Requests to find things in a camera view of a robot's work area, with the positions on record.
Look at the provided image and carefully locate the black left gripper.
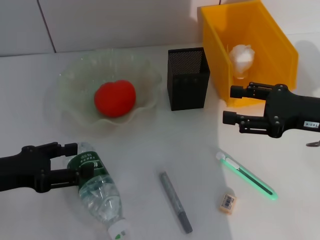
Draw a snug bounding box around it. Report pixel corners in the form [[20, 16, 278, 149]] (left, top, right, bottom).
[[0, 141, 95, 194]]

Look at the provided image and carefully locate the wavy clear glass fruit bowl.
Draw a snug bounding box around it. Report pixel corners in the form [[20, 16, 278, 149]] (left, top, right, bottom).
[[56, 48, 163, 126]]

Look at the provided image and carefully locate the white paper ball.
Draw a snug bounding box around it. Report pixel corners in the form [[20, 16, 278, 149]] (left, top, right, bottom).
[[228, 44, 256, 80]]

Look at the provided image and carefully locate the black mesh pen holder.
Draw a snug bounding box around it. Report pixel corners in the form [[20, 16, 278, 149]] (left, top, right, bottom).
[[166, 47, 211, 111]]

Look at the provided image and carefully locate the clear water bottle green label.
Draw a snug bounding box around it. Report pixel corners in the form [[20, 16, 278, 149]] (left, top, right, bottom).
[[66, 141, 131, 240]]

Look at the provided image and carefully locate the red-orange fruit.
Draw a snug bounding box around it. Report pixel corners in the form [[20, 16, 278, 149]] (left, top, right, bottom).
[[94, 79, 138, 118]]

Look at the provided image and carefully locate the grey marker pen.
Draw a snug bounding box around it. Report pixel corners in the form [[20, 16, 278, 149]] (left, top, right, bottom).
[[159, 171, 194, 235]]

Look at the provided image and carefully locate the yellow plastic bin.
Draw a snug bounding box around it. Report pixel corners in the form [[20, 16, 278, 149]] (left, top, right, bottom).
[[199, 0, 300, 109]]

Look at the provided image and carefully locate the small beige eraser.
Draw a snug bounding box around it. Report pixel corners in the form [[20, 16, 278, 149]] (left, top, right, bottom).
[[219, 193, 238, 214]]

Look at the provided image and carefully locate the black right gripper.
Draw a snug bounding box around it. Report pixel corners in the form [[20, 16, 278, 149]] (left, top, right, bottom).
[[222, 81, 320, 139]]

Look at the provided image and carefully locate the green and white pen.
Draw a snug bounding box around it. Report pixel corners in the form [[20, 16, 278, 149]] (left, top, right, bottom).
[[216, 151, 278, 201]]

